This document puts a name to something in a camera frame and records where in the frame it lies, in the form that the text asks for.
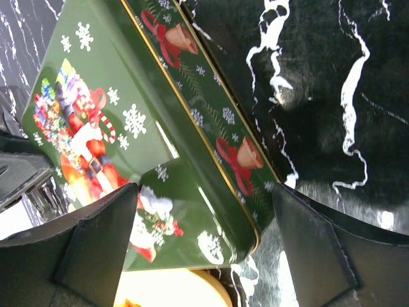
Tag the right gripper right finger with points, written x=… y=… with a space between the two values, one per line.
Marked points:
x=337 y=260

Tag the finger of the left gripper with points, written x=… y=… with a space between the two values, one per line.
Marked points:
x=23 y=168

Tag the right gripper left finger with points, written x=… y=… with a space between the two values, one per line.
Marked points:
x=74 y=260

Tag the gold tin lid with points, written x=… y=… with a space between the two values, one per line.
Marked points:
x=105 y=114

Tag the green gold cookie tin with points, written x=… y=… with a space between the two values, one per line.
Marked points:
x=200 y=88

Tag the orange fish cookie top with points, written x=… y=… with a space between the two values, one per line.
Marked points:
x=129 y=303

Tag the yellow serving tray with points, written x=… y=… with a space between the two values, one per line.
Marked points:
x=172 y=287

